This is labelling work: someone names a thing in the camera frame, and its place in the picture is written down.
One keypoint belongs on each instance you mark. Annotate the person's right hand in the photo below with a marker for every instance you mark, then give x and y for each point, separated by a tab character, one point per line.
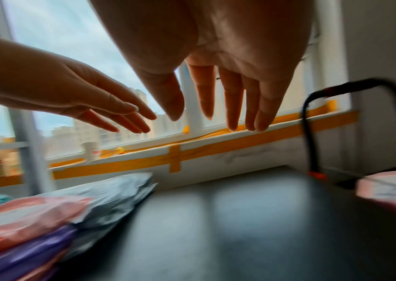
201	33

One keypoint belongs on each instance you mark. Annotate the person's left hand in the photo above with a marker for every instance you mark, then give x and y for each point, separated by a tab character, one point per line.
45	82

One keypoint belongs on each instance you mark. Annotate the purple plastic package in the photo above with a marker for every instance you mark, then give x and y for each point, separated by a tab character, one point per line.
27	249

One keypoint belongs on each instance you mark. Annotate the white framed window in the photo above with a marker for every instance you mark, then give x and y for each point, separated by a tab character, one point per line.
62	33

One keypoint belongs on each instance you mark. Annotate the white paper cup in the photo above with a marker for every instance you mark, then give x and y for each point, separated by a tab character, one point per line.
90	151

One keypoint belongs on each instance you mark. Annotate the yellow tape piece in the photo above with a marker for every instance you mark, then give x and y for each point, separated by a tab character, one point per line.
186	129

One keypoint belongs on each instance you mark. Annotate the yellow rubber duck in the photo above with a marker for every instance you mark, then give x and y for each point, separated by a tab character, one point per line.
120	150

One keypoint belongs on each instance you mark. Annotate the yellow tape strip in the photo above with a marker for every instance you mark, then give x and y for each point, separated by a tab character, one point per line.
175	159

